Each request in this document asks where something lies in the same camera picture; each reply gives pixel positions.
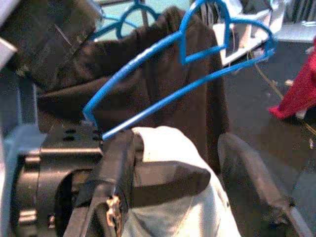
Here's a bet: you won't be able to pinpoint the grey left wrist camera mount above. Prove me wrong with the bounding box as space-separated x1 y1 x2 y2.
0 66 47 237

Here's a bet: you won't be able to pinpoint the blue wire hanger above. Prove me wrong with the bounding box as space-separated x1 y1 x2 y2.
93 0 162 40
82 0 276 142

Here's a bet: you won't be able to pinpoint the light blue denim shorts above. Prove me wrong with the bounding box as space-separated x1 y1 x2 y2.
122 125 241 237

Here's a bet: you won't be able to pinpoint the red shirt with yellow print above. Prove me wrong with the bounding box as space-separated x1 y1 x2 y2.
268 37 316 120

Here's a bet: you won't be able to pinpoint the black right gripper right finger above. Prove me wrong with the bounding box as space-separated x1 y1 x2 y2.
218 132 315 237

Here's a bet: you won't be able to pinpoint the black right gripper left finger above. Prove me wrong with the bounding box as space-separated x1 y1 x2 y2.
63 128 136 237

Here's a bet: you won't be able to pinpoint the plain black garment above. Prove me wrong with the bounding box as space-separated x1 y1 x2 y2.
0 0 231 175

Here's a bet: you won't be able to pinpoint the white desk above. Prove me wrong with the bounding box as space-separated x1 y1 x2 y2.
201 0 287 67

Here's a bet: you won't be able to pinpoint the thin yellow cord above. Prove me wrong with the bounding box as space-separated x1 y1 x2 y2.
248 50 316 135

